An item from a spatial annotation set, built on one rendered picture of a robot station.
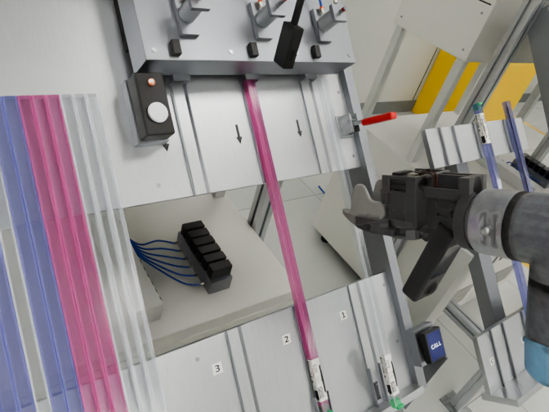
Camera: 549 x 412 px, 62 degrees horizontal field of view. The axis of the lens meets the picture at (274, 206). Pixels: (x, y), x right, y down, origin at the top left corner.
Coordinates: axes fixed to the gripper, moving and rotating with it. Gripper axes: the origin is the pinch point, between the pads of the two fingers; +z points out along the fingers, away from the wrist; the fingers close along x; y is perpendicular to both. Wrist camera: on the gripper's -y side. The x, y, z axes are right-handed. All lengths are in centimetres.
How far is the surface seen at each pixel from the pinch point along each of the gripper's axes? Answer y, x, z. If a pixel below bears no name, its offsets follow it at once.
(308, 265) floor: -49, -72, 100
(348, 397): -26.3, 6.0, -3.2
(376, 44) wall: 58, -201, 170
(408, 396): -29.2, -4.1, -6.3
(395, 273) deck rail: -11.5, -8.8, -0.3
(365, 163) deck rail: 6.8, -8.0, 4.8
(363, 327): -17.9, -0.1, -0.9
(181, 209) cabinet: -5, 4, 54
